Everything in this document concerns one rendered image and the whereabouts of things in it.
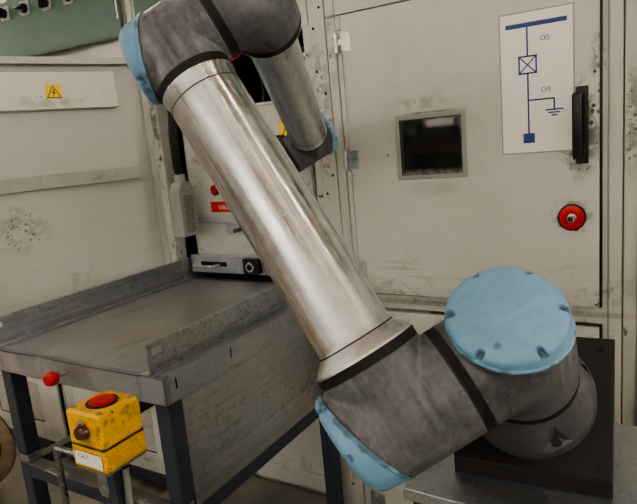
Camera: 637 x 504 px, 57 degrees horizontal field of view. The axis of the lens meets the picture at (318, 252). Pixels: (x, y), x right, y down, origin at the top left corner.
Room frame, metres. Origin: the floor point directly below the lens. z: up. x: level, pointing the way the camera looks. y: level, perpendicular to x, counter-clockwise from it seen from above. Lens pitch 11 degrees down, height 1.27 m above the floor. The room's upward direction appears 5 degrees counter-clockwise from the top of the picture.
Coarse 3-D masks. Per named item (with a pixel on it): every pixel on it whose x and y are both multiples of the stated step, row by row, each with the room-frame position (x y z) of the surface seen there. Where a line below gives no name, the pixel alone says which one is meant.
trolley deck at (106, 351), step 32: (192, 288) 1.80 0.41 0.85; (224, 288) 1.76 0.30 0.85; (256, 288) 1.72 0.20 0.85; (96, 320) 1.53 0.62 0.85; (128, 320) 1.50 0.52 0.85; (160, 320) 1.48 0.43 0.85; (192, 320) 1.45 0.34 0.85; (288, 320) 1.43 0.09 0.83; (0, 352) 1.35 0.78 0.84; (32, 352) 1.31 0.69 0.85; (64, 352) 1.29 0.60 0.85; (96, 352) 1.27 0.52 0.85; (128, 352) 1.25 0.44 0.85; (224, 352) 1.22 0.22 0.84; (256, 352) 1.31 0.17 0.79; (64, 384) 1.23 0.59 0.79; (96, 384) 1.17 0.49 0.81; (128, 384) 1.12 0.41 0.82; (160, 384) 1.07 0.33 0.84; (192, 384) 1.13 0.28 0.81
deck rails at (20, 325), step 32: (96, 288) 1.65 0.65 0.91; (128, 288) 1.74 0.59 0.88; (160, 288) 1.83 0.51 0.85; (0, 320) 1.40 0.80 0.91; (32, 320) 1.47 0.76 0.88; (64, 320) 1.55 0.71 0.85; (224, 320) 1.28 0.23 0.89; (256, 320) 1.37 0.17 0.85; (160, 352) 1.11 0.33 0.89; (192, 352) 1.18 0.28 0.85
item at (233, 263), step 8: (192, 256) 1.97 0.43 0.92; (208, 256) 1.93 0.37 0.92; (216, 256) 1.91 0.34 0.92; (224, 256) 1.89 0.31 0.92; (232, 256) 1.88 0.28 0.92; (240, 256) 1.86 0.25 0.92; (248, 256) 1.84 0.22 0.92; (256, 256) 1.83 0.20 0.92; (208, 264) 1.93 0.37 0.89; (224, 264) 1.90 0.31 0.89; (232, 264) 1.88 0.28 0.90; (240, 264) 1.86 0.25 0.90; (216, 272) 1.92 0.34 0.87; (224, 272) 1.90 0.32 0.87; (232, 272) 1.88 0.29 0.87; (240, 272) 1.86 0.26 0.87; (264, 272) 1.81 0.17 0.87
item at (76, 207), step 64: (0, 64) 1.75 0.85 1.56; (64, 64) 1.86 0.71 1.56; (0, 128) 1.73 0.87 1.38; (64, 128) 1.84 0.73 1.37; (128, 128) 1.96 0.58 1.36; (0, 192) 1.69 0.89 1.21; (64, 192) 1.82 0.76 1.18; (128, 192) 1.94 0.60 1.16; (0, 256) 1.69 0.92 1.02; (64, 256) 1.80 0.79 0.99; (128, 256) 1.92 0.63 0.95
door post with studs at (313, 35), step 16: (320, 0) 1.62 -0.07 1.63; (320, 16) 1.63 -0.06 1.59; (304, 32) 1.66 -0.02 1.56; (320, 32) 1.63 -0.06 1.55; (304, 48) 1.66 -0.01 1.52; (320, 48) 1.63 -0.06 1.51; (320, 64) 1.63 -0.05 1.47; (320, 80) 1.64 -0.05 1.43; (320, 96) 1.64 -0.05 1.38; (320, 160) 1.65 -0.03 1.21; (320, 176) 1.65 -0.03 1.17; (320, 192) 1.66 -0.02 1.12; (336, 192) 1.62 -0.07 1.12; (336, 208) 1.63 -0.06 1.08; (336, 224) 1.63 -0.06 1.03; (352, 480) 1.64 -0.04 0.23
